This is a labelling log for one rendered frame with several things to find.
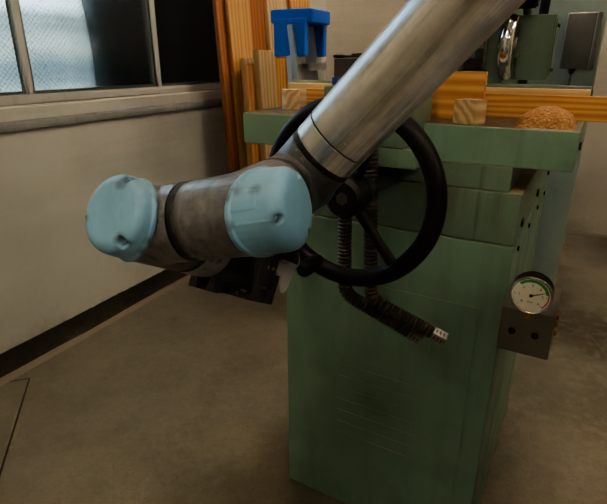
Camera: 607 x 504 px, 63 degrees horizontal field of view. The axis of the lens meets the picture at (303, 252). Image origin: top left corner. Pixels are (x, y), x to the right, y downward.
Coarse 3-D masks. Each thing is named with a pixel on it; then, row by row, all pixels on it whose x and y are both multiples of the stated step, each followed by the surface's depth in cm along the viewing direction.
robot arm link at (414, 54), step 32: (416, 0) 43; (448, 0) 41; (480, 0) 40; (512, 0) 40; (384, 32) 45; (416, 32) 42; (448, 32) 42; (480, 32) 42; (384, 64) 44; (416, 64) 43; (448, 64) 44; (352, 96) 46; (384, 96) 45; (416, 96) 45; (320, 128) 49; (352, 128) 47; (384, 128) 47; (288, 160) 50; (320, 160) 49; (352, 160) 50; (320, 192) 52
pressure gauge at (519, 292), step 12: (528, 276) 76; (540, 276) 76; (516, 288) 77; (528, 288) 76; (540, 288) 75; (552, 288) 75; (516, 300) 78; (528, 300) 77; (540, 300) 76; (552, 300) 75; (528, 312) 77; (540, 312) 76
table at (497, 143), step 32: (256, 128) 99; (448, 128) 81; (480, 128) 78; (512, 128) 76; (576, 128) 75; (384, 160) 78; (416, 160) 76; (448, 160) 82; (480, 160) 80; (512, 160) 77; (544, 160) 75; (576, 160) 81
